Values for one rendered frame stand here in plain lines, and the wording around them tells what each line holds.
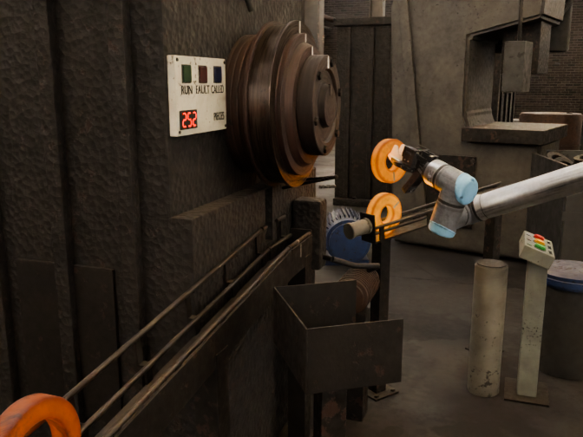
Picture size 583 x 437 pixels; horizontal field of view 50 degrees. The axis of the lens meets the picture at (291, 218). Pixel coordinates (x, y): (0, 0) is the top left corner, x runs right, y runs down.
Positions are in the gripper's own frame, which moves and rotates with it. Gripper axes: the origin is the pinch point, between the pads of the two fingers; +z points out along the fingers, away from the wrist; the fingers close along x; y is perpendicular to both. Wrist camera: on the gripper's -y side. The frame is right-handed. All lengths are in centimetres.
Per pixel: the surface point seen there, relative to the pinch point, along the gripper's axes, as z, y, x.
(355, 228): -7.0, -23.4, 16.3
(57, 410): -74, -1, 137
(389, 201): -3.9, -16.6, -0.8
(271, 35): -7, 41, 62
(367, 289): -23.5, -37.5, 21.0
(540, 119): 182, -65, -383
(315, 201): -4.4, -11.8, 34.5
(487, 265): -33, -33, -29
